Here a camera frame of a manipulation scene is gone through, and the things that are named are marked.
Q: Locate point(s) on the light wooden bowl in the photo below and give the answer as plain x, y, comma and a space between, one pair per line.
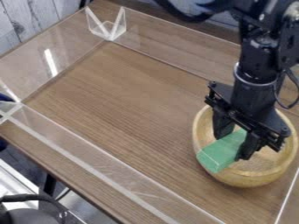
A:
265, 166

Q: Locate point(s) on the blue object at edge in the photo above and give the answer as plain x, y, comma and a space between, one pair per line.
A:
5, 98

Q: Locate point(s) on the green rectangular block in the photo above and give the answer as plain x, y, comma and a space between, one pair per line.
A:
217, 155

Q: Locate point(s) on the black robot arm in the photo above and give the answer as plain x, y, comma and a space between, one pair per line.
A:
268, 35

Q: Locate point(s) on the clear acrylic tray enclosure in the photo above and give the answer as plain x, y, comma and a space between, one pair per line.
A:
106, 88

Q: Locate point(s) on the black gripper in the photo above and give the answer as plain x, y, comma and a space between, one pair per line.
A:
245, 104

